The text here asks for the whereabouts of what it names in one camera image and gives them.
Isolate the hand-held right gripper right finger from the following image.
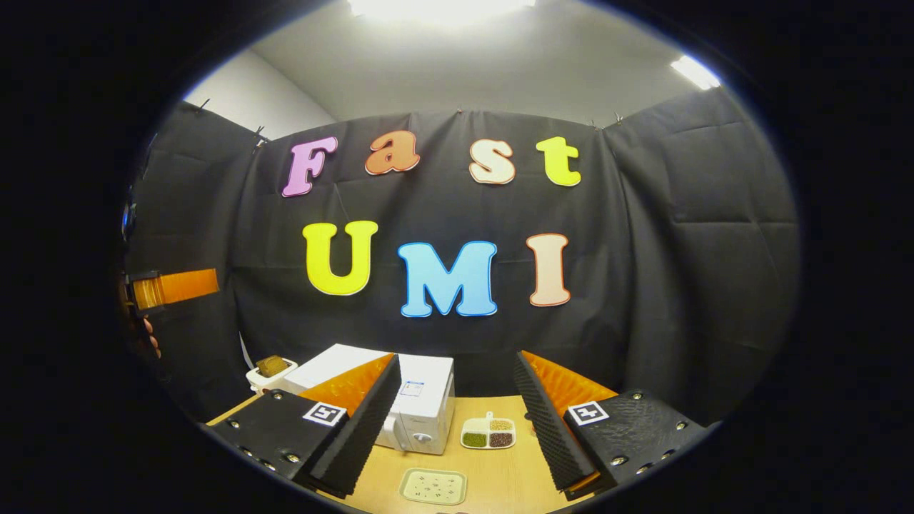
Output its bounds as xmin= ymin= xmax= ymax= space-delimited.
xmin=513 ymin=349 xmax=716 ymax=501

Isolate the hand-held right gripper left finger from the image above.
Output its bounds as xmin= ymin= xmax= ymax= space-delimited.
xmin=205 ymin=353 xmax=403 ymax=500

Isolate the white microwave oven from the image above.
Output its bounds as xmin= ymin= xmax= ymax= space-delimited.
xmin=282 ymin=344 xmax=456 ymax=456

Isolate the divided dish of beans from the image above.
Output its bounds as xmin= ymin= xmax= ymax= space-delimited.
xmin=460 ymin=412 xmax=516 ymax=450

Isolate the pale rectangular plate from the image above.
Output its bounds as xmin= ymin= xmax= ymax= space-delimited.
xmin=398 ymin=468 xmax=468 ymax=507

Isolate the white toaster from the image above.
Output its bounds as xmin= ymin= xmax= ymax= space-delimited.
xmin=246 ymin=357 xmax=299 ymax=395

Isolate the black backdrop cloth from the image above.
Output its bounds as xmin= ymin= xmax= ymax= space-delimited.
xmin=125 ymin=89 xmax=800 ymax=425

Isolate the long ceiling light panel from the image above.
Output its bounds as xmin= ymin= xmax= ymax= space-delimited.
xmin=347 ymin=0 xmax=536 ymax=24

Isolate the small ceiling light panel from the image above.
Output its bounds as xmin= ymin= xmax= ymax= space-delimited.
xmin=670 ymin=55 xmax=723 ymax=91

